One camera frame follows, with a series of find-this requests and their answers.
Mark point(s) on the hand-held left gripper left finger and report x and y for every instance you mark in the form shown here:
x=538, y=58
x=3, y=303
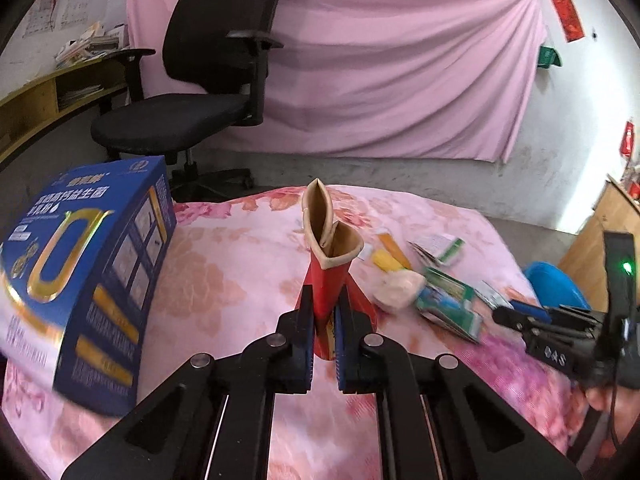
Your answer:
x=303, y=345

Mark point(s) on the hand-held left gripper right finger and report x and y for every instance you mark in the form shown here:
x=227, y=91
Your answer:
x=343, y=350

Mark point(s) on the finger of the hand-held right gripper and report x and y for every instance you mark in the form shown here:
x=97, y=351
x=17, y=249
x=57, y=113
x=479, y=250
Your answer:
x=530, y=306
x=510, y=317

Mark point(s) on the blue plastic bin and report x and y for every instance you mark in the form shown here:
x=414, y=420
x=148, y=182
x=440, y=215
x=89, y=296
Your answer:
x=555, y=280

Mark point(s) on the crushed red paper cup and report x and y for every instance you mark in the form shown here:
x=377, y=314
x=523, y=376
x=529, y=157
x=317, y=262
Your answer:
x=327, y=275

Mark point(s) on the person's right hand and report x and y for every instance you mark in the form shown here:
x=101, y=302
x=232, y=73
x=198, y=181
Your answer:
x=615, y=410

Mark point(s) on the silver wrapper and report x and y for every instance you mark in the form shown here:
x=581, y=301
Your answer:
x=492, y=295

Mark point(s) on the flattened green box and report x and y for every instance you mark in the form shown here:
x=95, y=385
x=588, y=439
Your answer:
x=450, y=305

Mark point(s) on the light wooden cabinet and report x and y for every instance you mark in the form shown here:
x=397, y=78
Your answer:
x=595, y=240

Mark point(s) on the white green packet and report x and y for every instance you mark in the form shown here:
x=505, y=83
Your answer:
x=440, y=250

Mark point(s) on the yellow packet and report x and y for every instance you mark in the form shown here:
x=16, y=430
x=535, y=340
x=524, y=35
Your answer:
x=386, y=262

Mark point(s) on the orange stick packet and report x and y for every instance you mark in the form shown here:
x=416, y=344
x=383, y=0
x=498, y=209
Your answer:
x=395, y=250

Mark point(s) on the pink floral blanket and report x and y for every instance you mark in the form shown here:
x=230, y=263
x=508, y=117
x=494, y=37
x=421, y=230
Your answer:
x=225, y=260

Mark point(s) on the red hanging decoration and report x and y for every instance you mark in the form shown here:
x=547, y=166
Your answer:
x=628, y=137

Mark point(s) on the blue printed carton box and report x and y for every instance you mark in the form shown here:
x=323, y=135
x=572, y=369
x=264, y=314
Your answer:
x=75, y=260

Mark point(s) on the green hanging basket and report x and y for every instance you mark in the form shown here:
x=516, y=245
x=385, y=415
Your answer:
x=549, y=57

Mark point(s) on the black office chair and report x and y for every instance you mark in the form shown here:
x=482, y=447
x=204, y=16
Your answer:
x=170, y=120

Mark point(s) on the red paper poster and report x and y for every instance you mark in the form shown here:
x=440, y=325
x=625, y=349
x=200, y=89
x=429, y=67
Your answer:
x=567, y=17

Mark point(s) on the stack of books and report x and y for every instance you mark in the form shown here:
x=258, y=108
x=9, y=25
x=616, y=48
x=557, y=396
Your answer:
x=85, y=45

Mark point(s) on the yellow wooden shelf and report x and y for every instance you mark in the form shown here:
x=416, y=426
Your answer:
x=30, y=91

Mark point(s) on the pink cloth wall hanging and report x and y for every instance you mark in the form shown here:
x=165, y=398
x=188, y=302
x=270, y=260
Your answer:
x=375, y=60

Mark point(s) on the white wall calendar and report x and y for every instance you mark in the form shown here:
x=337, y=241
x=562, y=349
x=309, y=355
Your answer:
x=82, y=0

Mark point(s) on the white wall paper sheet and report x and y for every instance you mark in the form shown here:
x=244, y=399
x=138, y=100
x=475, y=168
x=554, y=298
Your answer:
x=42, y=15

